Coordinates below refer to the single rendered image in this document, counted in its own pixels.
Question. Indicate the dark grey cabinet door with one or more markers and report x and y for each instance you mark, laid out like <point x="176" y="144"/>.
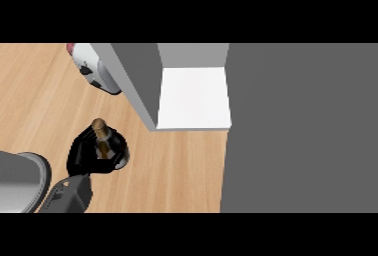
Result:
<point x="300" y="133"/>

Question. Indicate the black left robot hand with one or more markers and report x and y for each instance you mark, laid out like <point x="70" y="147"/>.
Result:
<point x="79" y="156"/>

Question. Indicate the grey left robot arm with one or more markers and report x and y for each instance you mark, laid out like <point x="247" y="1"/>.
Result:
<point x="68" y="196"/>

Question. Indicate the brown wine bottle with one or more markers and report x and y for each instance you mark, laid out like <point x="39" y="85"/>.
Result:
<point x="101" y="128"/>

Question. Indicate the white and red appliance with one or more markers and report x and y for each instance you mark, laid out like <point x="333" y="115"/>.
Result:
<point x="91" y="63"/>

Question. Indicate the grey open cabinet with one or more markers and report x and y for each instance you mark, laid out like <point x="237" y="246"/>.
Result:
<point x="192" y="100"/>

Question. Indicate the grey round pot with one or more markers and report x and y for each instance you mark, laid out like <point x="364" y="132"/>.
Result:
<point x="20" y="183"/>

